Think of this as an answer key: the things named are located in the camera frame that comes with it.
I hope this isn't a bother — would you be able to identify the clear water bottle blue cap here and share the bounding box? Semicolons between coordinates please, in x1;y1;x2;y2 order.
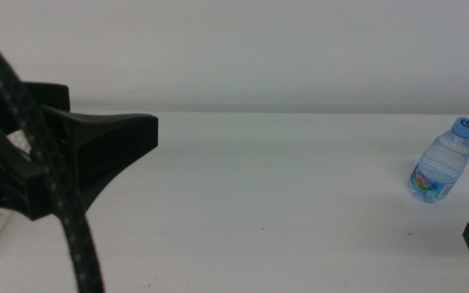
407;116;469;204

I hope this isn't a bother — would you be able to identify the black braided cable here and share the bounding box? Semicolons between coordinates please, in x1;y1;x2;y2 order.
0;25;106;293

